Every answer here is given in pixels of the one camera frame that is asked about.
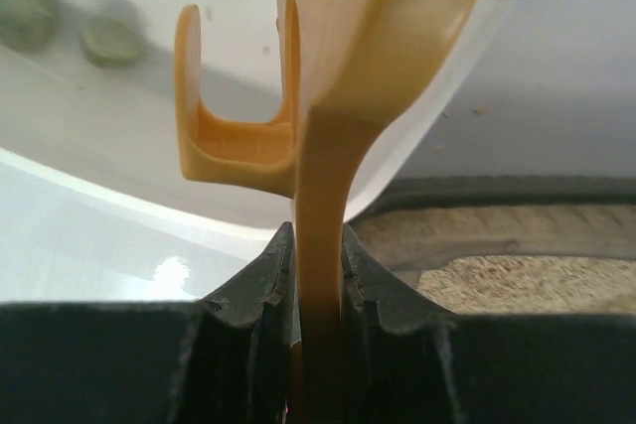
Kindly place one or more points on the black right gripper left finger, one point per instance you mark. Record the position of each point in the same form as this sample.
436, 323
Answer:
220, 359

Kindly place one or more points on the yellow litter scoop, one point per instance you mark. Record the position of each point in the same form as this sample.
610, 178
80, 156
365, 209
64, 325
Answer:
349, 69

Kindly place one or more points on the brown litter box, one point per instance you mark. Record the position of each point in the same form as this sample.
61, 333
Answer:
534, 244

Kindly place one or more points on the white plastic tray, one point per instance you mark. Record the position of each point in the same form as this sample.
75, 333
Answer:
111, 134

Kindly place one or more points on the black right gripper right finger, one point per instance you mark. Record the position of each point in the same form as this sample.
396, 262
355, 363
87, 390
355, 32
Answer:
412, 361

